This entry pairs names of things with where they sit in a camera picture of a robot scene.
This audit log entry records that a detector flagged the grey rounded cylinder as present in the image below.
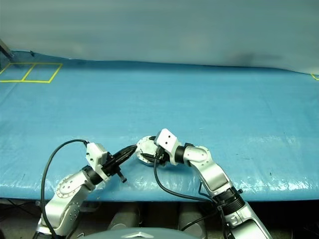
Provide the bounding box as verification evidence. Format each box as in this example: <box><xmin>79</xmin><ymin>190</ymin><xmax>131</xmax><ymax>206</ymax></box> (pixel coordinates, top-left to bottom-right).
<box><xmin>109</xmin><ymin>204</ymin><xmax>142</xmax><ymax>231</ymax></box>
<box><xmin>177</xmin><ymin>203</ymin><xmax>208</xmax><ymax>231</ymax></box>

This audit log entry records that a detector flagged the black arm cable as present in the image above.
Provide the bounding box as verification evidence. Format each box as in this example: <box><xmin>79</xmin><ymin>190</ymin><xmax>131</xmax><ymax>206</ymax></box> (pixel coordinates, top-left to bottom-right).
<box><xmin>153</xmin><ymin>146</ymin><xmax>231</xmax><ymax>239</ymax></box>
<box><xmin>41</xmin><ymin>139</ymin><xmax>90</xmax><ymax>239</ymax></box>

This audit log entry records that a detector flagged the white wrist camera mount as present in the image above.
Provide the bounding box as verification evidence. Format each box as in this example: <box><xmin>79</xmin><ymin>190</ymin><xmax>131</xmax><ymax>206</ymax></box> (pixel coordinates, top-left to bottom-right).
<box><xmin>86</xmin><ymin>142</ymin><xmax>112</xmax><ymax>181</ymax></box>
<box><xmin>155</xmin><ymin>128</ymin><xmax>180</xmax><ymax>165</ymax></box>

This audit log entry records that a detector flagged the dark metal frame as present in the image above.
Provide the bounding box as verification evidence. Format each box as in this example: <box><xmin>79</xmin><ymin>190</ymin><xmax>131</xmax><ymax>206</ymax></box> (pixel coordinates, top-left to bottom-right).
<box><xmin>0</xmin><ymin>38</ymin><xmax>13</xmax><ymax>61</ymax></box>

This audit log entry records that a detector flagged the silver finned motor cover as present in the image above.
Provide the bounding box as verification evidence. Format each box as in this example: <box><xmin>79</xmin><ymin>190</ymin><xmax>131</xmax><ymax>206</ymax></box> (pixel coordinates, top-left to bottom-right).
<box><xmin>136</xmin><ymin>135</ymin><xmax>159</xmax><ymax>160</ymax></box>

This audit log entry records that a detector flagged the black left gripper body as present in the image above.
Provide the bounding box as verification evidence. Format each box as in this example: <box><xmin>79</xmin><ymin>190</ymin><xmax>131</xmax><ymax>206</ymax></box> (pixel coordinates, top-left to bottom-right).
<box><xmin>102</xmin><ymin>154</ymin><xmax>128</xmax><ymax>184</ymax></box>

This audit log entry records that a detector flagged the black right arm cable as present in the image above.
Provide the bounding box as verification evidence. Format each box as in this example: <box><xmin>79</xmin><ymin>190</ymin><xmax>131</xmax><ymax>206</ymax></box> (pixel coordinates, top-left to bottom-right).
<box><xmin>153</xmin><ymin>146</ymin><xmax>231</xmax><ymax>239</ymax></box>

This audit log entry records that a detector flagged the blue table cover sheet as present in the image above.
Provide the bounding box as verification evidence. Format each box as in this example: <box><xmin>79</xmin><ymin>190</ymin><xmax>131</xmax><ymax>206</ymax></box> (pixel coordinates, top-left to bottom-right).
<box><xmin>0</xmin><ymin>50</ymin><xmax>319</xmax><ymax>203</ymax></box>

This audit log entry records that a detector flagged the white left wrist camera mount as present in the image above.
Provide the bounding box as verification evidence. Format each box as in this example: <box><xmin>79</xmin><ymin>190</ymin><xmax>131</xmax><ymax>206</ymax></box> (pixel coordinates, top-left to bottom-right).
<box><xmin>86</xmin><ymin>142</ymin><xmax>112</xmax><ymax>181</ymax></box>

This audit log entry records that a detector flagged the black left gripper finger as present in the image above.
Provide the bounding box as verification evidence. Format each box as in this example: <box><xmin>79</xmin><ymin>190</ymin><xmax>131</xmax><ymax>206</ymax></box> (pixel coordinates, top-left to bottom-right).
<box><xmin>115</xmin><ymin>148</ymin><xmax>137</xmax><ymax>167</ymax></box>
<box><xmin>113</xmin><ymin>145</ymin><xmax>138</xmax><ymax>161</ymax></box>

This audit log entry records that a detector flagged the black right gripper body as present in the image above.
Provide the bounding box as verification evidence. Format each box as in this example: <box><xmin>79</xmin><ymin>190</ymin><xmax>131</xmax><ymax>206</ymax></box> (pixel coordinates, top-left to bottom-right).
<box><xmin>154</xmin><ymin>146</ymin><xmax>170</xmax><ymax>168</ymax></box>

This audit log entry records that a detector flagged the grey robot torso shell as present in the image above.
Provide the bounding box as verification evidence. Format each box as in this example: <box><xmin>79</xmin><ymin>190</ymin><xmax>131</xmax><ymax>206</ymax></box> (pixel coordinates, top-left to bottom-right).
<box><xmin>83</xmin><ymin>227</ymin><xmax>192</xmax><ymax>239</ymax></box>

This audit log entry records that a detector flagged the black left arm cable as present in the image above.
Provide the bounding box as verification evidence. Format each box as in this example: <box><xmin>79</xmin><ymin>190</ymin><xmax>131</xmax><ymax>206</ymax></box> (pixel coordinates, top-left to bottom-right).
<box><xmin>41</xmin><ymin>139</ymin><xmax>90</xmax><ymax>239</ymax></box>

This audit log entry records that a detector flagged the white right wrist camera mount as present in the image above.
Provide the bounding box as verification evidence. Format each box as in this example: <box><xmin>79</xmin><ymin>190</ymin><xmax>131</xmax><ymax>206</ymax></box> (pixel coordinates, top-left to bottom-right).
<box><xmin>155</xmin><ymin>128</ymin><xmax>180</xmax><ymax>165</ymax></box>

